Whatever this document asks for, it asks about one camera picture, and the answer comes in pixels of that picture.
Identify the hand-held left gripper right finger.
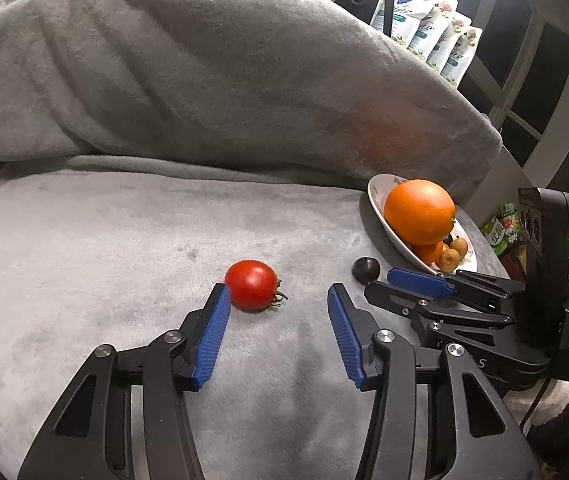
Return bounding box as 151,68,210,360
327,282,545,480

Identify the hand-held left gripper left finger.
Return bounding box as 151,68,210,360
17,282,234,480

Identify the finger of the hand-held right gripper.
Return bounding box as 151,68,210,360
387,267,520,313
363,280,552,378

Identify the dark chestnut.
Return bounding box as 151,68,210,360
353,256,380,279

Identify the smooth orange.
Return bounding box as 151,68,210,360
383,179,457,246

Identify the red tomato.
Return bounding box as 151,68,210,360
224,259,290,312

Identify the floral white plate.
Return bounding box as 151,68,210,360
367,174,478,275

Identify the small mandarin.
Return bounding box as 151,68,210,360
414,241,449,267

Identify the red box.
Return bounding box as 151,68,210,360
501,245,530,281

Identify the green printed box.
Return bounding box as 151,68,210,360
481,203,522,256

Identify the grey fleece blanket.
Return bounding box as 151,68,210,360
0,0,515,480

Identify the black cable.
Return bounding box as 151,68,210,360
520,380,557,433

